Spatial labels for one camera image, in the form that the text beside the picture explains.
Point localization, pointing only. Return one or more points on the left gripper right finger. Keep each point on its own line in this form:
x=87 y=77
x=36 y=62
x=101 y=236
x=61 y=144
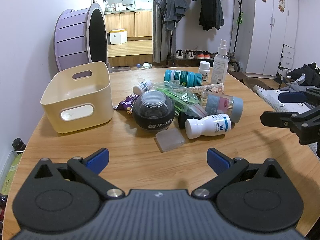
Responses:
x=254 y=197

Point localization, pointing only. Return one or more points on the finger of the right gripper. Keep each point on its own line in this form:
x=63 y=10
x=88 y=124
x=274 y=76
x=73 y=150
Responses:
x=310 y=95
x=305 y=125

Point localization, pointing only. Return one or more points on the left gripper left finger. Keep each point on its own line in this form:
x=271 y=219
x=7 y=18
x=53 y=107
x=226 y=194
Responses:
x=60 y=197

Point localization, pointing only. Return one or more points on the floral paper cone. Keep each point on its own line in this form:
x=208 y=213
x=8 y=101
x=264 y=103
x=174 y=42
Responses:
x=214 y=88

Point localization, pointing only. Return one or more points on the clear spray bottle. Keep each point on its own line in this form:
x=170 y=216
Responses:
x=220 y=64

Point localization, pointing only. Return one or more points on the large white pill bottle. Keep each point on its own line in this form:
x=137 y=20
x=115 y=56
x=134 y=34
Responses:
x=208 y=126

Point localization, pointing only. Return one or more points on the blue cap clear jar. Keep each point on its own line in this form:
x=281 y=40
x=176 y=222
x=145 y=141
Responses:
x=214 y=104

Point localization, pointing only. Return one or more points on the teal plastic bottle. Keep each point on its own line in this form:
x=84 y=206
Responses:
x=183 y=78

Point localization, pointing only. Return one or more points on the bag of green packets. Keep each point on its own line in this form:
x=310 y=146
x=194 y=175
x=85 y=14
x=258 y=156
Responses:
x=184 y=99

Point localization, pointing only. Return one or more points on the purple snack packet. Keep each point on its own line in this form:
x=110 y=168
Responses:
x=127 y=104

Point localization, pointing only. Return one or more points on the black gyro wrist ball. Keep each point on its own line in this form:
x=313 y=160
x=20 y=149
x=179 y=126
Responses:
x=153 y=111

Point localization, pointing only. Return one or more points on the small white pill bottle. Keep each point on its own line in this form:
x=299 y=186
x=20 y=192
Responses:
x=142 y=87

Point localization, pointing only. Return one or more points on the cream plastic storage bin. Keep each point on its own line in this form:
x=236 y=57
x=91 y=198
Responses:
x=79 y=98

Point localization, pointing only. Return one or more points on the black clothes rack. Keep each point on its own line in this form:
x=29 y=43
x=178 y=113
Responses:
x=190 y=55

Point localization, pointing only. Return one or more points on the purple cat exercise wheel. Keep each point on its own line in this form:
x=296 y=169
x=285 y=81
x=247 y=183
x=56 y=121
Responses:
x=80 y=37

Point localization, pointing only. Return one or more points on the white box yellow lid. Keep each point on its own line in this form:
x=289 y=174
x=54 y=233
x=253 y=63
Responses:
x=118 y=36

